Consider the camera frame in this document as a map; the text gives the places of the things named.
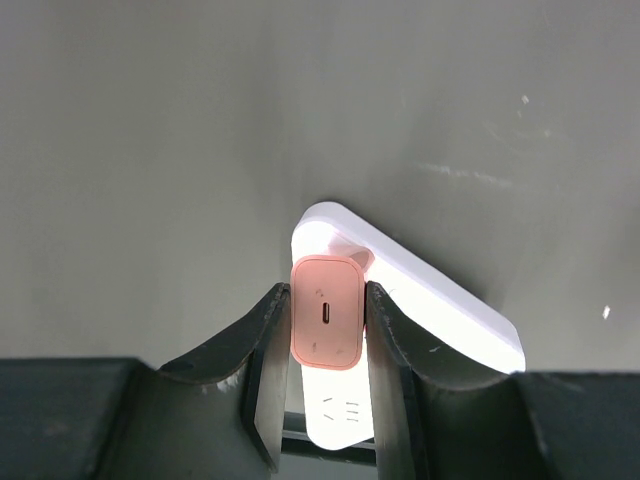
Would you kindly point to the salmon pink cube charger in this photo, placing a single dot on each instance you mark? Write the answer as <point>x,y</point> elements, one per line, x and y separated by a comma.
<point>327,308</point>

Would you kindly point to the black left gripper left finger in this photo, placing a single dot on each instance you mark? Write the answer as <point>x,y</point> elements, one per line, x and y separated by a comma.
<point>216,412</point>

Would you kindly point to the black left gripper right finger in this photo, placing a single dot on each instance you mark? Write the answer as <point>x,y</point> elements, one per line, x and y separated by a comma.
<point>438,414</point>

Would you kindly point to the white triangular power strip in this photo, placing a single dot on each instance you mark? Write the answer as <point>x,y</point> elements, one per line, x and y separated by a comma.
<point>337,404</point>

